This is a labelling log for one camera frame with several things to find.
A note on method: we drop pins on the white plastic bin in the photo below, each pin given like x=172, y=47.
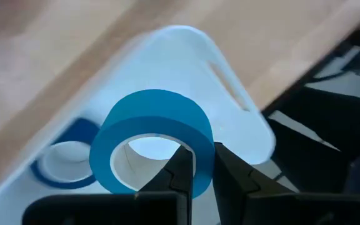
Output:
x=173, y=62

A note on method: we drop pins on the dark blue tape roll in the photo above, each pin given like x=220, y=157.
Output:
x=80, y=131

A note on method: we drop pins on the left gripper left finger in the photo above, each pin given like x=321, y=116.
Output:
x=167, y=193

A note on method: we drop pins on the black aluminium rig frame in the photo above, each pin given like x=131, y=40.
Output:
x=323, y=118

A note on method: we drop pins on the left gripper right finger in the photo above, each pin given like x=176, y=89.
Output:
x=245, y=197

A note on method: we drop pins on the light blue tape roll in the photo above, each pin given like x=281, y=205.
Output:
x=155, y=109

